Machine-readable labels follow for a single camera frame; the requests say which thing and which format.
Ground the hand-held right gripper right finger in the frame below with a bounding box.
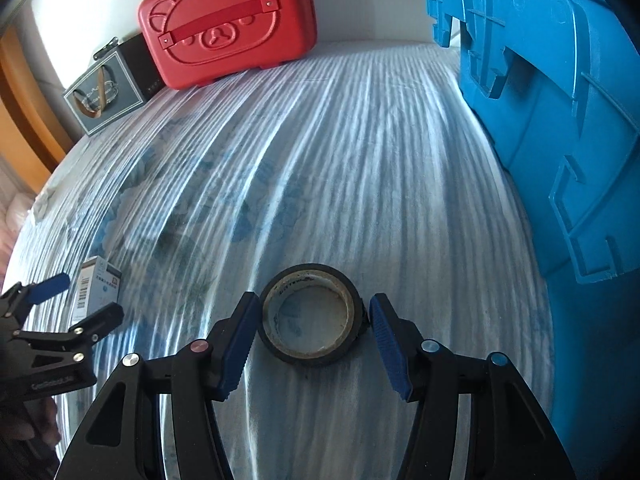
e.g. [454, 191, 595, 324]
[368, 294, 581, 480]

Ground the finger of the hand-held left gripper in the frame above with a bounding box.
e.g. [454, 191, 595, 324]
[0, 272, 69, 317]
[14, 302, 125, 358]

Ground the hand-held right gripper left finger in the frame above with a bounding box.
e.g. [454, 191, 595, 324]
[60, 291, 261, 480]

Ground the small white medicine box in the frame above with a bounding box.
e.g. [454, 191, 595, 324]
[72, 255, 123, 327]

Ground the black tape roll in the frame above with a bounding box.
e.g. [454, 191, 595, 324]
[257, 263, 371, 367]

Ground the person's left hand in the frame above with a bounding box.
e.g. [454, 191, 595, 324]
[0, 396, 62, 466]

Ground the pink cloth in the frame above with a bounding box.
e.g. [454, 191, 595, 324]
[0, 192, 33, 271]

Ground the dark gift box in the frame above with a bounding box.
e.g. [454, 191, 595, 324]
[62, 35, 163, 137]

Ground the blue plastic crate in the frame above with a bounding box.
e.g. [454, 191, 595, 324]
[424, 0, 640, 480]

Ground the red bear carrying case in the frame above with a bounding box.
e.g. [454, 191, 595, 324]
[138, 0, 318, 92]

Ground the wooden frame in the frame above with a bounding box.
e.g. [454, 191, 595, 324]
[0, 35, 76, 176]

